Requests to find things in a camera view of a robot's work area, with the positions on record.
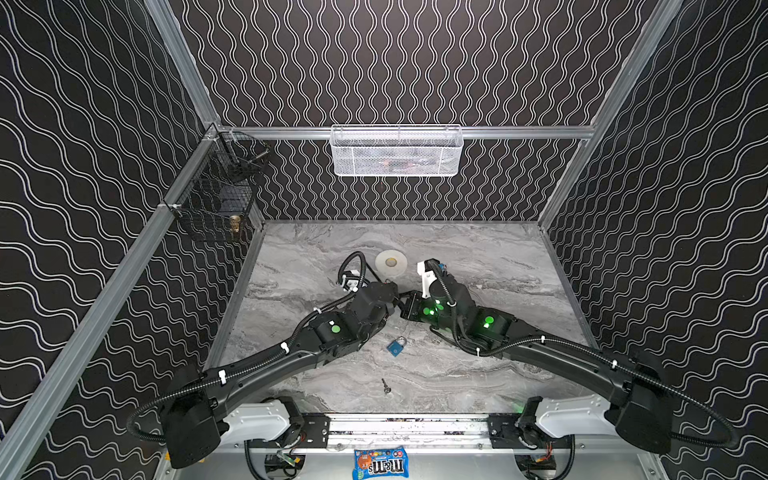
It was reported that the large blue padlock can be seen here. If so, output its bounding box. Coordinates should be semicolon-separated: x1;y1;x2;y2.
386;336;408;357

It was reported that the white wire basket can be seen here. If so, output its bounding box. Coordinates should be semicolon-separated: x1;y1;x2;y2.
329;124;464;177

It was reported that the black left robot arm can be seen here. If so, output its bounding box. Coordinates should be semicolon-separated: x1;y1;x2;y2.
125;267;399;469

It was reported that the white tape roll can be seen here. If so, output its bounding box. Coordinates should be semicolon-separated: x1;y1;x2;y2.
375;250;408;279

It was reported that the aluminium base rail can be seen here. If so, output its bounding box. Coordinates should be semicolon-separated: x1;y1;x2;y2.
296;408;639;454

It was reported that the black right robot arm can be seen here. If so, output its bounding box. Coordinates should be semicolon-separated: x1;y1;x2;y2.
398;259;740;454

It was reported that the black wire basket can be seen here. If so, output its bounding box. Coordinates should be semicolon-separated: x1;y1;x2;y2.
172;131;273;244

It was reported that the brass padlock in basket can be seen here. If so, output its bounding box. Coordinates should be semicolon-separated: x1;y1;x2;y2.
229;215;242;235

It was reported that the candy bag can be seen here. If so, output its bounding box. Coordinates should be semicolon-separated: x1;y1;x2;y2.
352;447;410;480

